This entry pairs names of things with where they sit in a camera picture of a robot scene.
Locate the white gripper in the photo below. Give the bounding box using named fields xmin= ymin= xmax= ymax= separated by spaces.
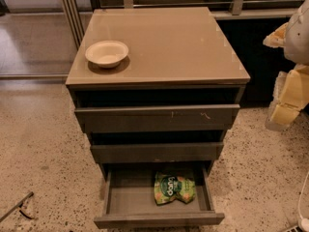
xmin=263 ymin=0 xmax=309 ymax=126

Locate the green rice chip bag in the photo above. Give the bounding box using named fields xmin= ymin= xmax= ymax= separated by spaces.
xmin=154 ymin=172 xmax=196 ymax=205

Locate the grey drawer cabinet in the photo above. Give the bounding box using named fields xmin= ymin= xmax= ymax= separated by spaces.
xmin=65 ymin=6 xmax=251 ymax=179

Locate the middle grey drawer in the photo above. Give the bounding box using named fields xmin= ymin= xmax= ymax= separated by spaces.
xmin=91 ymin=142 xmax=224 ymax=163

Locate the grey drawer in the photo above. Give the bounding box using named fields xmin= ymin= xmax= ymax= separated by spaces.
xmin=94 ymin=162 xmax=224 ymax=229
xmin=91 ymin=142 xmax=224 ymax=163
xmin=75 ymin=104 xmax=239 ymax=133

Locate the top grey drawer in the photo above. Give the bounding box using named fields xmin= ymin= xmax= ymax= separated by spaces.
xmin=75 ymin=104 xmax=239 ymax=133

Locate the bottom grey drawer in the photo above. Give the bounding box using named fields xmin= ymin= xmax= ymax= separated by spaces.
xmin=94 ymin=162 xmax=224 ymax=229

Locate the white paper bowl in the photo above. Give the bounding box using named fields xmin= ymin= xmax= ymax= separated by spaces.
xmin=85 ymin=41 xmax=128 ymax=69

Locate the metal bar on floor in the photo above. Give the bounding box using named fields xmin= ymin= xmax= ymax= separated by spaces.
xmin=0 ymin=191 xmax=34 ymax=222

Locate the white cable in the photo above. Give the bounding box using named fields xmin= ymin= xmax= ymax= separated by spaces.
xmin=296 ymin=171 xmax=309 ymax=232

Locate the sliding door frame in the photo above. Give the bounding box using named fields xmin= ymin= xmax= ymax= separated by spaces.
xmin=61 ymin=0 xmax=84 ymax=48

